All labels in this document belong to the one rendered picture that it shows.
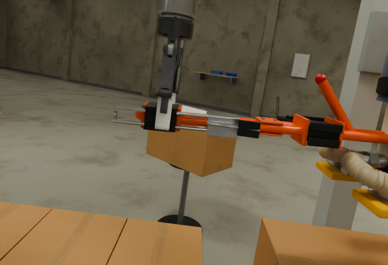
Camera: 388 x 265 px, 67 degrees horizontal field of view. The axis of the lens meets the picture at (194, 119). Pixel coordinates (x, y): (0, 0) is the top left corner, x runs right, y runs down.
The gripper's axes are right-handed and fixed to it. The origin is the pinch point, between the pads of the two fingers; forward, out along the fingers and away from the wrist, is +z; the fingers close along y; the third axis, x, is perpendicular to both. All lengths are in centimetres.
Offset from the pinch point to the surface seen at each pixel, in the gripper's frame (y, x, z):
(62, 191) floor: 208, 108, 127
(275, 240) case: 8.1, -32.8, 31.8
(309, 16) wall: 854, -319, -200
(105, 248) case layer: 53, 23, 73
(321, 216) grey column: 100, -92, 67
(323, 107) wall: 816, -400, 57
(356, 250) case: 8, -55, 32
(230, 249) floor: 148, -52, 127
